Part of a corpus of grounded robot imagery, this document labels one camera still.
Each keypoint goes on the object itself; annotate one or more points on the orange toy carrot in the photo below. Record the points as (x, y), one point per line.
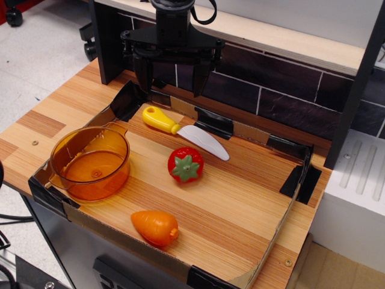
(157, 227)

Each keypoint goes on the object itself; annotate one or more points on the metal frame with screw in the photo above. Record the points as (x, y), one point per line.
(27, 275)

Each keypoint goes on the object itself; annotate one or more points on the wooden shelf with black frame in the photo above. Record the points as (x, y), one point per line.
(292, 85)

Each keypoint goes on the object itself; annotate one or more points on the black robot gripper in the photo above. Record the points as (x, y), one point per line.
(173, 39)

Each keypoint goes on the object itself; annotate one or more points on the red toy strawberry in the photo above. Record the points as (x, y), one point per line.
(185, 164)

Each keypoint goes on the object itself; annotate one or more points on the black oven handle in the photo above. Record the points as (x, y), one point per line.
(114, 275)

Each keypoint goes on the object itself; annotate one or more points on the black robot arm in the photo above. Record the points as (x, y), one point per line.
(172, 3)

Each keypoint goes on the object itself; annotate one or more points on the white toy sink unit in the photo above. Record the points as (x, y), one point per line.
(350, 217)

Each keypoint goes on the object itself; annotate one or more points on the black chair caster base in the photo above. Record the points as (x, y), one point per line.
(87, 34)

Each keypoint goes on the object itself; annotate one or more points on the yellow handled toy knife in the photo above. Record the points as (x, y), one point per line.
(156, 118)

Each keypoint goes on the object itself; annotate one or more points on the orange transparent plastic pot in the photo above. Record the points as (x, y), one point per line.
(92, 163)

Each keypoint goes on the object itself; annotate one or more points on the black caster wheel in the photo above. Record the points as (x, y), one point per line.
(14, 17)

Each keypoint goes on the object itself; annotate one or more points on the cardboard fence with black tape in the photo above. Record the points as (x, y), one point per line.
(229, 219)

